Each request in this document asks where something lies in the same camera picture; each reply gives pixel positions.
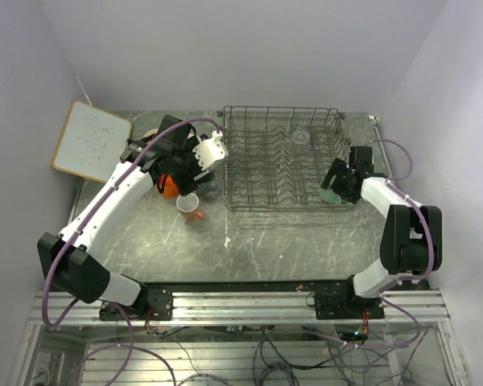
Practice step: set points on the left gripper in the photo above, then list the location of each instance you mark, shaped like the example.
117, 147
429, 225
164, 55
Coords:
188, 184

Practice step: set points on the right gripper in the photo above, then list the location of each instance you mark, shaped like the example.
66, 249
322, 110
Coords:
338, 168

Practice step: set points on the orange enamel mug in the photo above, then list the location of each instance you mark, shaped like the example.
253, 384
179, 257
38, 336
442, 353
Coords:
167, 187

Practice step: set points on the blue printed mug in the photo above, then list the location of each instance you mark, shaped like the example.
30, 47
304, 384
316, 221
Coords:
206, 188

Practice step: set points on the salmon printed mug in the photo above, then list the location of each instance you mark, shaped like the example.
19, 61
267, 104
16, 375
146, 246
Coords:
189, 207

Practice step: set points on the clear glass cup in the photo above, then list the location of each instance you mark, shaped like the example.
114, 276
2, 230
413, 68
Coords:
300, 141

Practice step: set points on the light pink mug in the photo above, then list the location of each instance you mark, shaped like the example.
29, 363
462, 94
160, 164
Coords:
148, 136

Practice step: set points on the mint green mug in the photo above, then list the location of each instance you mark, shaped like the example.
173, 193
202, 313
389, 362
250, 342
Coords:
329, 196

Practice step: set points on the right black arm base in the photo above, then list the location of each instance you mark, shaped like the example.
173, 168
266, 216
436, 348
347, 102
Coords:
340, 302

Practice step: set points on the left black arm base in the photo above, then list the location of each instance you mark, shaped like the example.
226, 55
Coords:
157, 305

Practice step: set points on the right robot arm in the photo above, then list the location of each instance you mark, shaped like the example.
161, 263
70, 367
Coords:
411, 243

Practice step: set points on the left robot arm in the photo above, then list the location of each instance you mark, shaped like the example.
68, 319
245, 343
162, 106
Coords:
69, 258

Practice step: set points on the grey wire dish rack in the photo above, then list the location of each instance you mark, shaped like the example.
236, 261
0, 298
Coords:
261, 173

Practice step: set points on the small whiteboard with wooden frame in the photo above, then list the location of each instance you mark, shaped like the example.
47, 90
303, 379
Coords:
91, 142

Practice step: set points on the aluminium mounting rail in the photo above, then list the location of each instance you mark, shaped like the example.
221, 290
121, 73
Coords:
233, 309

